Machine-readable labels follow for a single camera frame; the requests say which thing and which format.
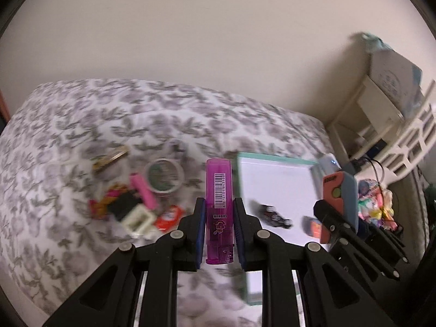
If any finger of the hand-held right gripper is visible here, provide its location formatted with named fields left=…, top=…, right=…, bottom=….
left=313, top=199, right=401, bottom=280
left=358, top=220, right=410, bottom=264

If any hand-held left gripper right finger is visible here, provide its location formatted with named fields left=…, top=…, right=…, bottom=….
left=232, top=198, right=397, bottom=327

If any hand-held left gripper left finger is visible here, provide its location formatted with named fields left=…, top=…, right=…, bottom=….
left=43, top=198, right=207, bottom=327

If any small orange block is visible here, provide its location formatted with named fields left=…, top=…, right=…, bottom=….
left=302, top=216, right=322, bottom=237

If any purple lighter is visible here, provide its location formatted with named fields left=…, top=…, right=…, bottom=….
left=205, top=158, right=235, bottom=265

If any white tray with teal rim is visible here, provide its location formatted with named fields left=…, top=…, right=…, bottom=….
left=236, top=152, right=332, bottom=307

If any pile of colourful toys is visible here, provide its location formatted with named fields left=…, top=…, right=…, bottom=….
left=356, top=177, right=404, bottom=235

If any orange-red snack packet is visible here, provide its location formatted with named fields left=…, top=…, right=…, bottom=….
left=153, top=205, right=186, bottom=232

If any small black toy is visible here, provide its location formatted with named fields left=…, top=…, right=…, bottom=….
left=259, top=204, right=293, bottom=229

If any cream plastic box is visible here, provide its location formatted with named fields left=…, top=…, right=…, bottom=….
left=121, top=204, right=161, bottom=239

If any round clear tin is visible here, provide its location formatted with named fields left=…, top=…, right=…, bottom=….
left=145, top=158, right=184, bottom=195

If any small black box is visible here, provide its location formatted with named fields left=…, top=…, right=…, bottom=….
left=109, top=191, right=138, bottom=223

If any colourful candy wrapper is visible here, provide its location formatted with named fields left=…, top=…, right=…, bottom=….
left=89, top=184, right=130, bottom=220

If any gold metal clip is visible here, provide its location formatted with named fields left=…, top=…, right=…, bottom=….
left=92, top=146, right=131, bottom=174

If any white and blue box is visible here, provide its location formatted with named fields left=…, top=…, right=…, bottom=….
left=354, top=32, right=425, bottom=120

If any floral bed sheet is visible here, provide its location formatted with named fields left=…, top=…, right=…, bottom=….
left=0, top=78, right=329, bottom=327

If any reddish-brown board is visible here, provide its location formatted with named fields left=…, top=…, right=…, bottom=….
left=0, top=89, right=10, bottom=123

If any black cable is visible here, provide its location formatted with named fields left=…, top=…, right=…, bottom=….
left=351, top=157, right=385, bottom=188

